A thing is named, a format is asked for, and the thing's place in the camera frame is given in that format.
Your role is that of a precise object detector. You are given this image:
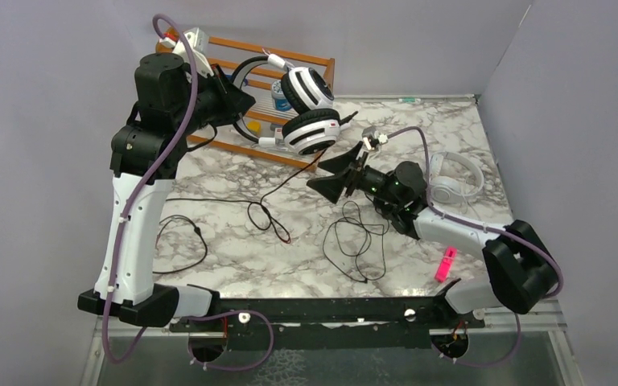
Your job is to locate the black red headset cable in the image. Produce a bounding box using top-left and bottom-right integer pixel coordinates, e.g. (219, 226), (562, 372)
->
(247, 149), (327, 246)

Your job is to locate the blue lidded jar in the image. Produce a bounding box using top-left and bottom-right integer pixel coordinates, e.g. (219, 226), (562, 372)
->
(270, 80), (292, 112)

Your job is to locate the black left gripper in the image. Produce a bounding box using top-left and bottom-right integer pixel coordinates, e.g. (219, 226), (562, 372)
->
(171, 62), (256, 136)

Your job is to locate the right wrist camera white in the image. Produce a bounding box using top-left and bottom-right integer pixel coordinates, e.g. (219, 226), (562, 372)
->
(360, 126), (389, 154)

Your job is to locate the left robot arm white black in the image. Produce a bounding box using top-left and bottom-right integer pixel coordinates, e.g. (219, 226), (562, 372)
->
(77, 53), (255, 331)

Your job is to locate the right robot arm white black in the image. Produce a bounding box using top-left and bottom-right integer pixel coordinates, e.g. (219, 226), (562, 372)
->
(307, 146), (561, 327)

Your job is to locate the black cable at left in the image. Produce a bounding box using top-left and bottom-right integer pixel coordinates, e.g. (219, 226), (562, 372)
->
(151, 198), (251, 276)

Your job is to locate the white black gaming headset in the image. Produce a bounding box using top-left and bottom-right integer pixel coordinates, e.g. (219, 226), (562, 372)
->
(230, 51), (357, 156)

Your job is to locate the wooden orange shelf rack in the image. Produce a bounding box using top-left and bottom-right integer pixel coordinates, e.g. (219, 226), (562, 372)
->
(187, 36), (335, 168)

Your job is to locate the yellow grey small object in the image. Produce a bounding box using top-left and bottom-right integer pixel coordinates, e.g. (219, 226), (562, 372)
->
(246, 121), (262, 135)

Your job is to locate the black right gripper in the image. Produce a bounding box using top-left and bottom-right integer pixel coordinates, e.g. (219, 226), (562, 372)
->
(307, 141), (403, 207)

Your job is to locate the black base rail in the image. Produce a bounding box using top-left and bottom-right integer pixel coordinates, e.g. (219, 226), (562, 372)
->
(169, 296), (485, 351)

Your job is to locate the white over-ear headphones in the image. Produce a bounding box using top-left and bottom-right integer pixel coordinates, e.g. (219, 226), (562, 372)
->
(429, 151), (485, 204)

